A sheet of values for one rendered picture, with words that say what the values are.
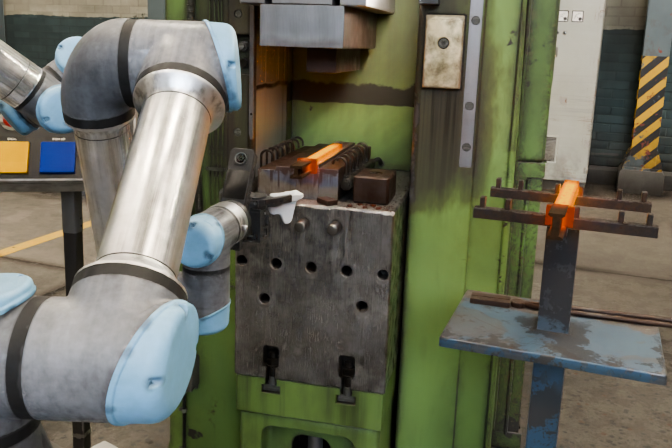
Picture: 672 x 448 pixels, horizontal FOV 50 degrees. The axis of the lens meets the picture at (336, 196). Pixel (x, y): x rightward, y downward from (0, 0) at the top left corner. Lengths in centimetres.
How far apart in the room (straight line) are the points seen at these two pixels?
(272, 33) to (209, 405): 107
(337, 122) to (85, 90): 129
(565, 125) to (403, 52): 484
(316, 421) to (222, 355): 38
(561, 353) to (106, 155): 87
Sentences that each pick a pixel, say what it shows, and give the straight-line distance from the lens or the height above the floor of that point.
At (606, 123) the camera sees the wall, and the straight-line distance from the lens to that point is 752.
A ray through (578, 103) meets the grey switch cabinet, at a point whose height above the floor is 81.
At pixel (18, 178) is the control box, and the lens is 176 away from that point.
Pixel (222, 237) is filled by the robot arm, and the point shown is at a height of 99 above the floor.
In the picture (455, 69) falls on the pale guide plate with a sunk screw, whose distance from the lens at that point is 177.
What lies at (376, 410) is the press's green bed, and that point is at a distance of 182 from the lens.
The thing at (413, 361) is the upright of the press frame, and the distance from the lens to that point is 197.
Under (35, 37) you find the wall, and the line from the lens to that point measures 1016.
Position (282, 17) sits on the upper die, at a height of 134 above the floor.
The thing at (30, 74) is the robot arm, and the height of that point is 122.
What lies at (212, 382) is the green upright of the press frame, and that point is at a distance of 215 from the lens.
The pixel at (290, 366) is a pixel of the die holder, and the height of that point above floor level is 51.
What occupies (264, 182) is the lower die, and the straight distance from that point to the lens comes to 176.
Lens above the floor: 129
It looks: 12 degrees down
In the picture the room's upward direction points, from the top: 2 degrees clockwise
